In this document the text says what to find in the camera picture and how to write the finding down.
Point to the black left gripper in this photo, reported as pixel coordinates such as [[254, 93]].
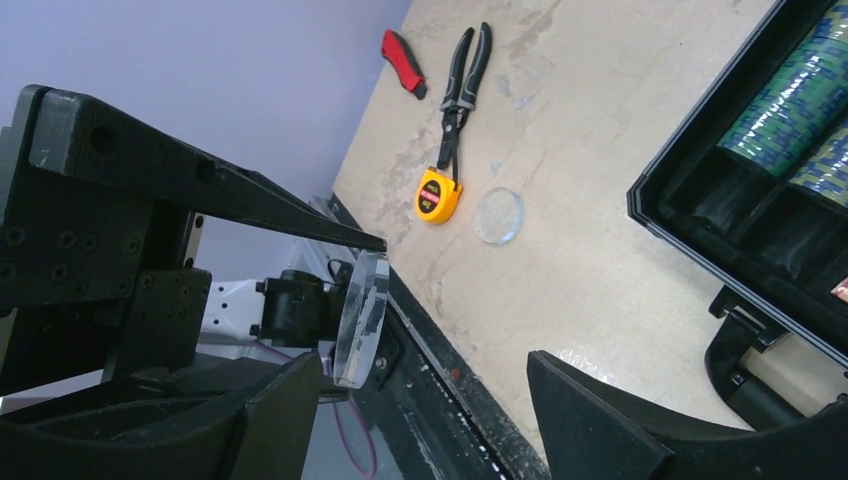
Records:
[[96, 212]]

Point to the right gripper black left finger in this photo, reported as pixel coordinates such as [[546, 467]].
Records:
[[226, 419]]

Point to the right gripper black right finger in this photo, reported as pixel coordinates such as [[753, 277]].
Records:
[[592, 430]]

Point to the clear acrylic disc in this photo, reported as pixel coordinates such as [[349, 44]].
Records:
[[361, 320]]

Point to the yellow blue chip stack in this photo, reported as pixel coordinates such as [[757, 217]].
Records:
[[825, 172]]

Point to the black poker set case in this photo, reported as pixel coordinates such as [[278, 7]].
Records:
[[780, 252]]

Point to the orange tape measure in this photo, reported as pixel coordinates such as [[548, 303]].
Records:
[[437, 197]]

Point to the black pliers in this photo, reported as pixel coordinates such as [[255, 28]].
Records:
[[461, 94]]

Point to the green blue chip stack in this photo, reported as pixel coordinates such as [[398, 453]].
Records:
[[806, 93]]

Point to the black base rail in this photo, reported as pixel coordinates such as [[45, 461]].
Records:
[[437, 418]]

